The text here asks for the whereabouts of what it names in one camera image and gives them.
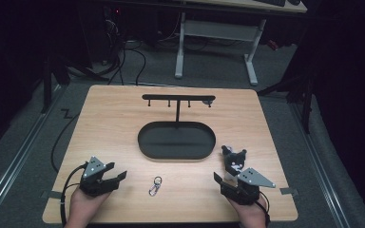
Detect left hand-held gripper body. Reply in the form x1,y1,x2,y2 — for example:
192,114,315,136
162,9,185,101
78,156,116,198

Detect bundle of black cables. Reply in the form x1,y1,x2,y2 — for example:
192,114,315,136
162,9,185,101
101,8,148,86

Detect person's left hand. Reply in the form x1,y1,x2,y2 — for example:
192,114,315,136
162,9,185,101
64,186,112,228

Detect black stand leg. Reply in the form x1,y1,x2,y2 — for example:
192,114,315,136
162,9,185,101
257,72,315,135
40,56,72,115

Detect black cable on floor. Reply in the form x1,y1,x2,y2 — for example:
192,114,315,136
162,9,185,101
50,112,81,174

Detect black key rack with tray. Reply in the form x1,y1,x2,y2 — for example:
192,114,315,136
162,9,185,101
137,93,217,161

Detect black keyboard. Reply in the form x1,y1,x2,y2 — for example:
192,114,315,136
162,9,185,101
254,0,288,8

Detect person's right hand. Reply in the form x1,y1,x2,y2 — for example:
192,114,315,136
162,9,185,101
227,194,269,228

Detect metal floor rail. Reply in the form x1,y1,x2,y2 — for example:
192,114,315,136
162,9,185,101
289,103,351,228
0,84,65,219

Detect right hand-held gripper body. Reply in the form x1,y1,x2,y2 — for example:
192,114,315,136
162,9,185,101
220,167,277,206

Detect grey tape piece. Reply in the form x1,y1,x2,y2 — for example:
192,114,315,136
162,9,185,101
279,187,299,196
46,190,63,200

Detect silver carabiner keychain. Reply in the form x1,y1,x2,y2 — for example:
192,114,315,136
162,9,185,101
148,176,163,198

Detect white-framed desk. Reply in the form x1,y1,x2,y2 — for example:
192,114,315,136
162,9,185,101
174,0,308,86

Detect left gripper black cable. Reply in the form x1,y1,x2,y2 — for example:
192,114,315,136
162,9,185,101
60,161,89,227

